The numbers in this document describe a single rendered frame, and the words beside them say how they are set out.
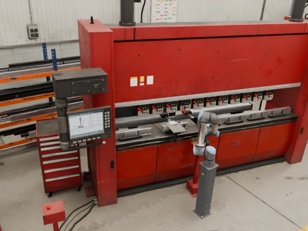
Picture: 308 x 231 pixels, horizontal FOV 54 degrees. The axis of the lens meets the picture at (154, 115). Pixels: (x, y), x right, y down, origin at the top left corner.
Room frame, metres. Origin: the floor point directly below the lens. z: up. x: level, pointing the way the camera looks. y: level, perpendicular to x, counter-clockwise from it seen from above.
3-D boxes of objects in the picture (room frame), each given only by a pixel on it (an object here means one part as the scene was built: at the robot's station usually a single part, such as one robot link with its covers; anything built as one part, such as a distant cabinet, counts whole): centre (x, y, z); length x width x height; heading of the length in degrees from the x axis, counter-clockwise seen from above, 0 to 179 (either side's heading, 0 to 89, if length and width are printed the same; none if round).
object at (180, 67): (3.96, -0.85, 1.74); 3.00 x 0.08 x 0.80; 112
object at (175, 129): (3.58, -0.30, 1.00); 0.26 x 0.18 x 0.01; 22
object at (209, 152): (3.07, -0.69, 0.94); 0.13 x 0.12 x 0.14; 73
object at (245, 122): (3.92, -0.86, 0.85); 3.00 x 0.21 x 0.04; 112
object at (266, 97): (4.30, -1.71, 1.25); 0.15 x 0.09 x 0.17; 112
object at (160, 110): (3.63, -0.04, 1.25); 0.15 x 0.09 x 0.17; 112
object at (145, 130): (3.52, 0.27, 0.92); 0.50 x 0.06 x 0.10; 112
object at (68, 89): (2.83, 0.75, 1.53); 0.51 x 0.25 x 0.85; 117
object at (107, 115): (2.78, 0.67, 1.42); 0.45 x 0.12 x 0.36; 117
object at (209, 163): (3.07, -0.69, 0.82); 0.15 x 0.15 x 0.10
